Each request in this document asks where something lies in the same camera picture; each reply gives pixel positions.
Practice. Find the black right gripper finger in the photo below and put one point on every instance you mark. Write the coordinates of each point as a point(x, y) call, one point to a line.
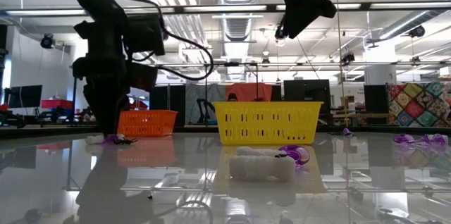
point(294, 25)

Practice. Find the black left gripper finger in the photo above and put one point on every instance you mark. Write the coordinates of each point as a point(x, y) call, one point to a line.
point(107, 111)

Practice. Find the white plastic Halloween figure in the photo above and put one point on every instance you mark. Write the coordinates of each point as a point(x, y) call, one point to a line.
point(262, 168)
point(120, 136)
point(260, 151)

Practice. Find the purple plastic spinning top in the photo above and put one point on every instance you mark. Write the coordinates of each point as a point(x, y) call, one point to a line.
point(298, 153)
point(348, 132)
point(403, 138)
point(108, 140)
point(437, 139)

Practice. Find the black background robot arm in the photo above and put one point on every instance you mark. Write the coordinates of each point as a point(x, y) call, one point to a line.
point(202, 106)
point(12, 120)

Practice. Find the orange plastic basket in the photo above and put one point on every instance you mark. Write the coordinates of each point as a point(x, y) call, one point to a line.
point(148, 123)

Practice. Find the red table cover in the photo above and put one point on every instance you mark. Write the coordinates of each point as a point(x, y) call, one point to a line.
point(56, 104)

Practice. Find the black partition panel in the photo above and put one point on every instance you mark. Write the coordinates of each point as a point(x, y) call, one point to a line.
point(375, 99)
point(167, 97)

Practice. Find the large black screen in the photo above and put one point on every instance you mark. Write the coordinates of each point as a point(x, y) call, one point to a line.
point(306, 92)

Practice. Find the orange cloth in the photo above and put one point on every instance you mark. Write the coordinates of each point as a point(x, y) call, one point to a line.
point(248, 92)

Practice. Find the black computer monitor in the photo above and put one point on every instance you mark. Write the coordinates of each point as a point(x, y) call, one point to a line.
point(24, 96)

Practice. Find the white round pillar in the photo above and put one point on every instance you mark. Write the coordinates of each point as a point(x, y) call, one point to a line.
point(380, 74)

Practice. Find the yellow plastic basket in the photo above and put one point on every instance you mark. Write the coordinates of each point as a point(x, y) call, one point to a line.
point(267, 122)

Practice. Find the grey cloth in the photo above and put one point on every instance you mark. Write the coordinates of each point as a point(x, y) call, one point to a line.
point(216, 92)

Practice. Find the colourful patchwork quilt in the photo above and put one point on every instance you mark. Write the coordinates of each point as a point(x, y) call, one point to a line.
point(419, 106)

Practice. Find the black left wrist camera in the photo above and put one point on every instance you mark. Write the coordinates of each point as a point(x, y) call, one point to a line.
point(142, 77)

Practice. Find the silver ventilation duct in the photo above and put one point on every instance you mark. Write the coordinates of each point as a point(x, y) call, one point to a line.
point(237, 26)
point(408, 23)

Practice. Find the black overhead frame beam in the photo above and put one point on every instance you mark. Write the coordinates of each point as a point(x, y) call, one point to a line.
point(365, 5)

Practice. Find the black background rig frame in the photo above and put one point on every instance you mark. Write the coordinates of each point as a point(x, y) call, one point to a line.
point(197, 65)

